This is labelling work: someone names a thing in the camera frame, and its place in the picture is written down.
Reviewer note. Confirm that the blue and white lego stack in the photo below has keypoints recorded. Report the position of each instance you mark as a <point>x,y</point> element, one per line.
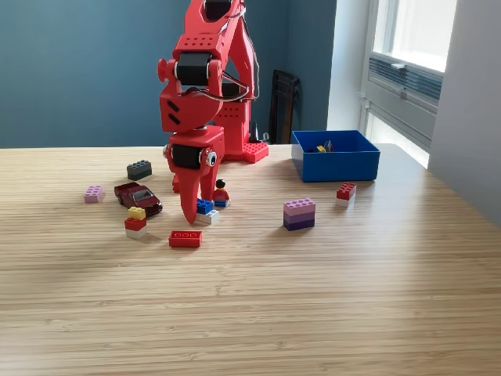
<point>207,211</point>

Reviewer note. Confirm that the yellow red white lego stack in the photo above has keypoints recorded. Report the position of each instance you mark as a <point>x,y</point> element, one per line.
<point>135,225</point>

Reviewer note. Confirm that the pink lego brick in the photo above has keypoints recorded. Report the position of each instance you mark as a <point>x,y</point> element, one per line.
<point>94,194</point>

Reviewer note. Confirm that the yellow toy digger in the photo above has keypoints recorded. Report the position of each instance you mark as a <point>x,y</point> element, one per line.
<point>321,148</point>

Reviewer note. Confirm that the red and white lego brick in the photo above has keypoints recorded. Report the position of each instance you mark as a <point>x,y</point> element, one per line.
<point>346,192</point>
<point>176,186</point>

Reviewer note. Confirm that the black chair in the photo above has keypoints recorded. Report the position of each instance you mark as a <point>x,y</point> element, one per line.
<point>287,109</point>

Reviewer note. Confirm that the grey window vent grille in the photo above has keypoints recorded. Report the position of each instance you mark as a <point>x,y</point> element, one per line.
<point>415,80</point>

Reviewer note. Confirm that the blue plastic bin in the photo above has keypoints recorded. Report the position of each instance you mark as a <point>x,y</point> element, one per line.
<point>340,168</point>

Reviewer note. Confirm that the lego figure red shirt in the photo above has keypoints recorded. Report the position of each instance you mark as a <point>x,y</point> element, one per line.
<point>221,194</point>

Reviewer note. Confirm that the dark red toy car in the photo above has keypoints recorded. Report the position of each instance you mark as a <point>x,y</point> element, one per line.
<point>137,196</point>

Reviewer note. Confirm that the pink and purple lego stack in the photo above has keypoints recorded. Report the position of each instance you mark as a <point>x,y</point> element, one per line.
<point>299,215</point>

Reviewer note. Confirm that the black lego brick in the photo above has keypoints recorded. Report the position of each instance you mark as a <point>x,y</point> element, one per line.
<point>139,170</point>

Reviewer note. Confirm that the white framed window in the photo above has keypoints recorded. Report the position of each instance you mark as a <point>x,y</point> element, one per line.
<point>422,39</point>

